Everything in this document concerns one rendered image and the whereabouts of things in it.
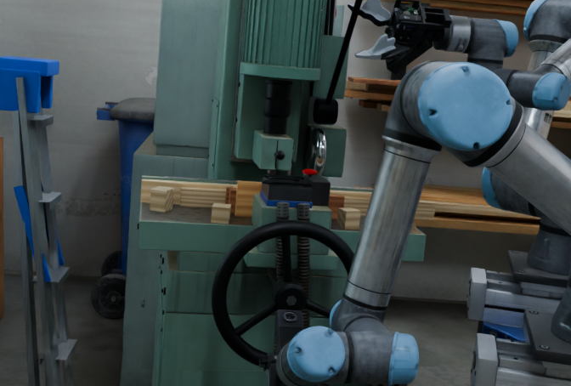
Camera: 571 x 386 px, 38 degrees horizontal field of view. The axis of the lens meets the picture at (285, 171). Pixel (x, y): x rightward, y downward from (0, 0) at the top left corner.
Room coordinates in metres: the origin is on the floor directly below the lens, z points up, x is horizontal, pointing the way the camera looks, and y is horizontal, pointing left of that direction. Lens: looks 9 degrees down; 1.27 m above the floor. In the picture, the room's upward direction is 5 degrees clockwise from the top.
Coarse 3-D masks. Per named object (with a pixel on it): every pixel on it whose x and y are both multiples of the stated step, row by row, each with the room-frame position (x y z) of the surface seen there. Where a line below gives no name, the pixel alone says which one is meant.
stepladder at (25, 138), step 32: (0, 64) 2.39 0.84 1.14; (32, 64) 2.40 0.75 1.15; (0, 96) 2.38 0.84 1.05; (32, 96) 2.38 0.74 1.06; (32, 128) 2.41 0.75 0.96; (32, 160) 2.38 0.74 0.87; (32, 192) 2.37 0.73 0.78; (32, 224) 2.37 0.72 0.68; (32, 288) 2.40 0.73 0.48; (32, 320) 2.39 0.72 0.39; (64, 320) 2.54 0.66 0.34; (32, 352) 2.37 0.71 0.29; (64, 352) 2.45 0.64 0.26; (32, 384) 2.37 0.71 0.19
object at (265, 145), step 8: (256, 136) 1.86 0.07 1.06; (264, 136) 1.79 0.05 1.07; (272, 136) 1.80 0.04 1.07; (280, 136) 1.81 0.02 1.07; (288, 136) 1.83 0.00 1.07; (256, 144) 1.85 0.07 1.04; (264, 144) 1.77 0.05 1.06; (272, 144) 1.77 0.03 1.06; (280, 144) 1.78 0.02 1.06; (288, 144) 1.78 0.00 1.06; (256, 152) 1.84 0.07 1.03; (264, 152) 1.77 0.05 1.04; (272, 152) 1.77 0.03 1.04; (288, 152) 1.78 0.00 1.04; (256, 160) 1.83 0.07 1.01; (264, 160) 1.77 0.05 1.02; (272, 160) 1.77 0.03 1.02; (280, 160) 1.78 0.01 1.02; (288, 160) 1.78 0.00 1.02; (264, 168) 1.77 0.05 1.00; (272, 168) 1.77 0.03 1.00; (280, 168) 1.78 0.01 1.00; (288, 168) 1.78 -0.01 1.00
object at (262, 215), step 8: (256, 200) 1.65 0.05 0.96; (256, 208) 1.64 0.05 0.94; (264, 208) 1.56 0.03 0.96; (272, 208) 1.56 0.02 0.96; (296, 208) 1.57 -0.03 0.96; (312, 208) 1.59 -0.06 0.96; (320, 208) 1.59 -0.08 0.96; (328, 208) 1.60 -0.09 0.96; (256, 216) 1.63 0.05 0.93; (264, 216) 1.56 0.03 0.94; (272, 216) 1.56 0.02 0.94; (296, 216) 1.57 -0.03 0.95; (312, 216) 1.58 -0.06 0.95; (320, 216) 1.58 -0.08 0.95; (328, 216) 1.58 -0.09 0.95; (256, 224) 1.62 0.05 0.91; (264, 224) 1.56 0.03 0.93; (320, 224) 1.58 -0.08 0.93; (328, 224) 1.58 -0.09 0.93; (272, 240) 1.56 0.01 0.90; (296, 240) 1.57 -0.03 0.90; (312, 240) 1.58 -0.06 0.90; (264, 248) 1.56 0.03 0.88; (272, 248) 1.56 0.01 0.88; (296, 248) 1.57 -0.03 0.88; (312, 248) 1.58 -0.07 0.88; (320, 248) 1.58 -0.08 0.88; (328, 248) 1.58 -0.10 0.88
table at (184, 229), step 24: (144, 216) 1.65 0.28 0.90; (168, 216) 1.67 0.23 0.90; (192, 216) 1.69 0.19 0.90; (360, 216) 1.85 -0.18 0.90; (144, 240) 1.62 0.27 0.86; (168, 240) 1.62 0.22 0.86; (192, 240) 1.63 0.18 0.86; (216, 240) 1.64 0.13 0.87; (408, 240) 1.71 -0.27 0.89; (264, 264) 1.56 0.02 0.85; (312, 264) 1.58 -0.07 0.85; (336, 264) 1.59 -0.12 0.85
